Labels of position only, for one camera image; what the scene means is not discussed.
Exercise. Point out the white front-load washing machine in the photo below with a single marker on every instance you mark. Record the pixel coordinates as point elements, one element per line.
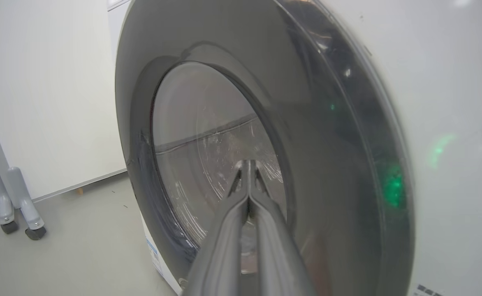
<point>450,82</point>

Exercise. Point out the white partition panel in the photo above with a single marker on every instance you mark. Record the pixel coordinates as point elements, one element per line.
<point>52,82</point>

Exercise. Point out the blue energy label sticker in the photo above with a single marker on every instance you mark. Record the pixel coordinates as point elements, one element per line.
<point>154,253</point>

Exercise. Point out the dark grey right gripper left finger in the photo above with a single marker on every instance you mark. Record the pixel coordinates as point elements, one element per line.
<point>220,246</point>

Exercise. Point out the black-rimmed glass washer door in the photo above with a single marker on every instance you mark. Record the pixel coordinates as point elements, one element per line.
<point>208,102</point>

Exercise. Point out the grey caster stand leg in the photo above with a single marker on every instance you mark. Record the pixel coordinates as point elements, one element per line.
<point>23,197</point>

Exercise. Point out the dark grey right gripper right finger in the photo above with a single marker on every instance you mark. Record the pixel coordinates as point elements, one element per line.
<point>280,255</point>

